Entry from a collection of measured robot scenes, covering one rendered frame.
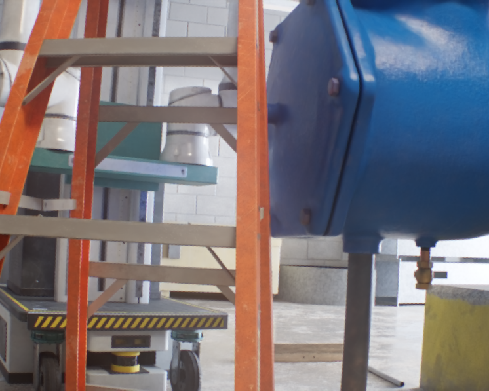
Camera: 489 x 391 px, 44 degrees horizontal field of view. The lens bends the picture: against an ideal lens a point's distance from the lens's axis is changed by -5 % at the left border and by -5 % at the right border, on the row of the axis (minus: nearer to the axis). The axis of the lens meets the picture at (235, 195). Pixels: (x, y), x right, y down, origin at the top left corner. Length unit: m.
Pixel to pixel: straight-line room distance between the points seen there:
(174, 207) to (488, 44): 5.21
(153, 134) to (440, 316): 1.28
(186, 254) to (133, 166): 3.68
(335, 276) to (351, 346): 4.57
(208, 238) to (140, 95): 1.54
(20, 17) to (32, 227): 1.21
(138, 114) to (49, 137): 0.74
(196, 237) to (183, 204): 5.56
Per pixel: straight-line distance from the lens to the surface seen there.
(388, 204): 1.28
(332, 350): 3.10
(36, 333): 1.99
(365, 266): 1.42
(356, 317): 1.43
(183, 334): 2.13
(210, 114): 1.26
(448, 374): 2.45
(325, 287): 6.02
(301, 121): 1.27
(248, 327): 0.79
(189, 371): 2.12
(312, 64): 1.27
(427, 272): 1.51
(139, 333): 1.99
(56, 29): 1.16
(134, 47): 1.00
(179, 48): 0.98
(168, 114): 1.28
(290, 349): 3.02
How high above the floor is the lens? 0.56
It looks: 4 degrees up
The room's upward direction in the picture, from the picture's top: 3 degrees clockwise
